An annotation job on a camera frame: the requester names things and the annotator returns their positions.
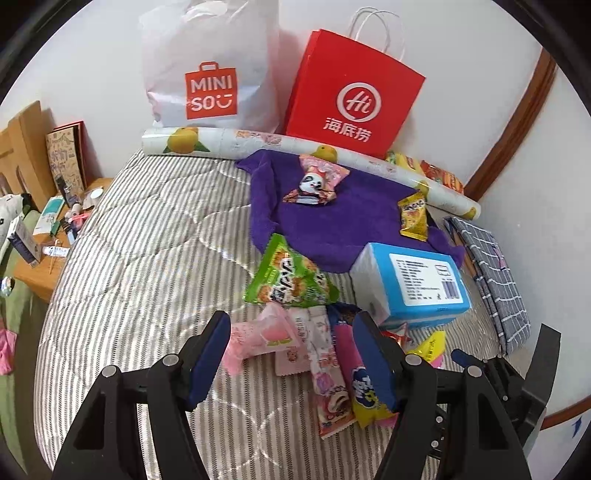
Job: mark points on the pink cloth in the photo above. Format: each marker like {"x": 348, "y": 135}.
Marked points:
{"x": 4, "y": 350}

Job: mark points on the small yellow snack packet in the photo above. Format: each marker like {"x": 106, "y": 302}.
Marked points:
{"x": 431, "y": 346}

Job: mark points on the white plastic shopping bag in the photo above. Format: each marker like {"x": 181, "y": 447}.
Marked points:
{"x": 207, "y": 46}

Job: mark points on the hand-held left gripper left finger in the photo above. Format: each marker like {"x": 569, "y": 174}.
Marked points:
{"x": 210, "y": 364}

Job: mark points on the pink peach snack packet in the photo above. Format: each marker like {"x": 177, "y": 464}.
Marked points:
{"x": 258, "y": 337}

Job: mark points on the red paper bag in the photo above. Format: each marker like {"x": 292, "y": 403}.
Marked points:
{"x": 323, "y": 83}

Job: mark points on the illustrated notebook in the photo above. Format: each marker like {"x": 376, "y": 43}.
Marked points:
{"x": 62, "y": 157}

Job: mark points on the green blanket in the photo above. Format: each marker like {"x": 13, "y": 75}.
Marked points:
{"x": 14, "y": 392}

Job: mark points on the green snack packet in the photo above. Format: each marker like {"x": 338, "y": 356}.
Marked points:
{"x": 286, "y": 272}

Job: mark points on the wooden nightstand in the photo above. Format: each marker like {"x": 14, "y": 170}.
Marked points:
{"x": 34, "y": 277}

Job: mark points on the pink strawberry pie packet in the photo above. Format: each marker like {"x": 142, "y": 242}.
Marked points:
{"x": 330, "y": 387}

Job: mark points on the lemon print paper roll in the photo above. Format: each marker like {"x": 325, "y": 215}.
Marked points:
{"x": 217, "y": 138}

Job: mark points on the yellow snack bag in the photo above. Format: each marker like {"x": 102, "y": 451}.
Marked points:
{"x": 406, "y": 161}

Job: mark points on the white pink flat packet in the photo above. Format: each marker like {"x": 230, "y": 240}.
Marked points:
{"x": 295, "y": 362}

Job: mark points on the yellow orange snack packet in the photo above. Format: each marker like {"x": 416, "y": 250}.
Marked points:
{"x": 413, "y": 217}

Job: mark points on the blue white box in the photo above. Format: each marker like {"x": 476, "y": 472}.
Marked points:
{"x": 23, "y": 242}

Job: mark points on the wooden headboard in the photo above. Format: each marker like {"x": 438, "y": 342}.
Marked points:
{"x": 27, "y": 143}

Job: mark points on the blue tissue pack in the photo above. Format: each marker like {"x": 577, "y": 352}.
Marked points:
{"x": 383, "y": 277}

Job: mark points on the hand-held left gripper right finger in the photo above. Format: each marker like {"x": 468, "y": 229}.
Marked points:
{"x": 374, "y": 364}

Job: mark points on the yellow blue pink packet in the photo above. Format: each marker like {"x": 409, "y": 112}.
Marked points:
{"x": 362, "y": 406}

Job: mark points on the purple towel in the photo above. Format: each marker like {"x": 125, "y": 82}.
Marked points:
{"x": 360, "y": 217}

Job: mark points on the grey checked cloth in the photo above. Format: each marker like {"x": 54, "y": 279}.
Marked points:
{"x": 503, "y": 281}

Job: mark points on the white tube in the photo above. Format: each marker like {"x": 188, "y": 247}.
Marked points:
{"x": 55, "y": 251}

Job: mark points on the blue cookie packet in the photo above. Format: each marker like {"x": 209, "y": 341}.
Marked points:
{"x": 341, "y": 313}

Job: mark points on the white round jar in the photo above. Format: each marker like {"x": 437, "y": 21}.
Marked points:
{"x": 94, "y": 193}

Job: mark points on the white dotted cloth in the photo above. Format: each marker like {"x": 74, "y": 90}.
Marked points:
{"x": 11, "y": 205}

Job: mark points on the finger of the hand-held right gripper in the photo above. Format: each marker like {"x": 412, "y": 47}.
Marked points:
{"x": 457, "y": 356}
{"x": 547, "y": 350}

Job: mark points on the brown wooden trim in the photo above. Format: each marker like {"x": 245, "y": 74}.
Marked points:
{"x": 531, "y": 115}

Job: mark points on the small red snack packet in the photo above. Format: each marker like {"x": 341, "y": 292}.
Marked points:
{"x": 399, "y": 333}

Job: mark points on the pink panda snack packet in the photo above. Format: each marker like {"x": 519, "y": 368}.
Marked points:
{"x": 318, "y": 182}

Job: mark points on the orange red snack bag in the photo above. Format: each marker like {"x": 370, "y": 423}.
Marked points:
{"x": 445, "y": 177}

